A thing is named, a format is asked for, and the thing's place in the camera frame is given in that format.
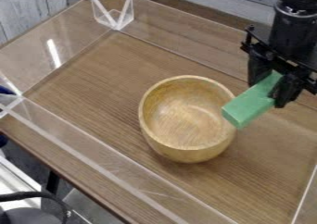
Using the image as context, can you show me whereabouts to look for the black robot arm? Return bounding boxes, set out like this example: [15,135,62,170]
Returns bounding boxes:
[241,0,317,108]

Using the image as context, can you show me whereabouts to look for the green rectangular block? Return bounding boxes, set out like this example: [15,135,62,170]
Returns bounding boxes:
[222,72,281,129]

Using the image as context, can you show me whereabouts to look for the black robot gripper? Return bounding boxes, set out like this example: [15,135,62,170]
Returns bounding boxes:
[241,2,317,108]

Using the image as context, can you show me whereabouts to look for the clear acrylic enclosure wall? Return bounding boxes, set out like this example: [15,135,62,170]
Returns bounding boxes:
[0,0,317,224]

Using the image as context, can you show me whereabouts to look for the brown wooden bowl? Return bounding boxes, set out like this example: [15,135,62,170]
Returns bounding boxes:
[138,75,237,164]

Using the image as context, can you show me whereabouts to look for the black table leg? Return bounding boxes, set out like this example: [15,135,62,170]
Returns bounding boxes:
[46,171,60,194]

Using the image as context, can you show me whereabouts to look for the black cable loop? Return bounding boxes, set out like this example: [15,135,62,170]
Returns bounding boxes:
[0,191,70,224]

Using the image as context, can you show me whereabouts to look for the grey metal base plate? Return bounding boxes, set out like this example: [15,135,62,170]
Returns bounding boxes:
[0,195,94,224]

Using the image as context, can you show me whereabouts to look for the blue object at left edge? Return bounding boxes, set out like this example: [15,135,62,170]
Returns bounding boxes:
[0,85,16,148]

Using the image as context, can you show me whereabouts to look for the clear acrylic corner bracket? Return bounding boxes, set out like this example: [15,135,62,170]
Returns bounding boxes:
[91,0,134,31]

